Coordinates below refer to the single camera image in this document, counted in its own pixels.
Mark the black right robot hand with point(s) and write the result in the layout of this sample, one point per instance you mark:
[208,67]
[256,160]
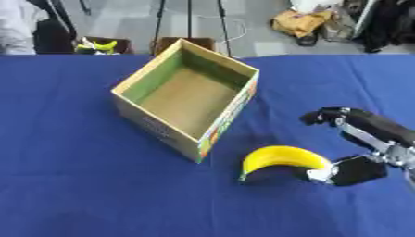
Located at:
[373,123]

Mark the tan cardboard box green inside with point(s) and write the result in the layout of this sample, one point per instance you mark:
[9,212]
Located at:
[186,98]

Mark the brown cardboard box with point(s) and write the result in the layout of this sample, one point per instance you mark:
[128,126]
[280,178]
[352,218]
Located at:
[172,43]

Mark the brown box with yellow-green toys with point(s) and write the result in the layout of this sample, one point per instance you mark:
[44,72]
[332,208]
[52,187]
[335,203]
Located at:
[102,46]

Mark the yellow toy banana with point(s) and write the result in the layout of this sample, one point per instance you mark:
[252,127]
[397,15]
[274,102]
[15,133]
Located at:
[281,155]

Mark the yellow-brown bag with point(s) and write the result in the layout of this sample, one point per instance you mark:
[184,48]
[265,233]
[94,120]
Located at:
[300,23]

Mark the black tripod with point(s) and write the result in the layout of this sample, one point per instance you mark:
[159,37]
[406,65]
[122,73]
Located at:
[189,21]

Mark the person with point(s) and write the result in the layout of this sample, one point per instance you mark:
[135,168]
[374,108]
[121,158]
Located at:
[16,26]

